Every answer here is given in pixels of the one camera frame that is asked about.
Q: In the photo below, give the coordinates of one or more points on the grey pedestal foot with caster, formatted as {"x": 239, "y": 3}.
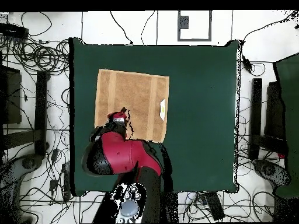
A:
{"x": 271, "y": 171}
{"x": 14, "y": 172}

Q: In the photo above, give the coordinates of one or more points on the black flat box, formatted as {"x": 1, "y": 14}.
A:
{"x": 12, "y": 98}

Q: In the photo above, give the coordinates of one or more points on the dark green table cloth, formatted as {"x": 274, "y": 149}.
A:
{"x": 198, "y": 116}

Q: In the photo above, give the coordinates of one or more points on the black stand base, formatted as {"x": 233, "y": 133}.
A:
{"x": 256, "y": 105}
{"x": 40, "y": 105}

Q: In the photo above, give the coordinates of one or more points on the black upright panel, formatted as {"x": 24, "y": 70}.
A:
{"x": 274, "y": 112}

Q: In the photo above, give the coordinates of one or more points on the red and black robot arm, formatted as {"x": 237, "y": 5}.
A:
{"x": 126, "y": 156}

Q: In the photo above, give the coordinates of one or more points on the small black power adapter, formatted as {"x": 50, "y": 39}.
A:
{"x": 53, "y": 185}

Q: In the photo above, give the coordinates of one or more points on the black long device box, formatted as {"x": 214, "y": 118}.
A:
{"x": 12, "y": 31}

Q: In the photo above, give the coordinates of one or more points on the grey floor outlet box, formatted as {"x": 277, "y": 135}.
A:
{"x": 183, "y": 22}

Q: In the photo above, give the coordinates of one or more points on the tan terry towel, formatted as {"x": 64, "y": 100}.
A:
{"x": 140, "y": 93}

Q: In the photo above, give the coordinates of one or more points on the black power strip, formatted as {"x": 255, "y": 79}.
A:
{"x": 213, "y": 206}
{"x": 67, "y": 184}

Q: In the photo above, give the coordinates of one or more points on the dark grey square floor frame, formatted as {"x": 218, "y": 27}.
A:
{"x": 193, "y": 40}

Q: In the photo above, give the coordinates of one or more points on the green cloth on side table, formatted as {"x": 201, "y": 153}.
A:
{"x": 289, "y": 105}

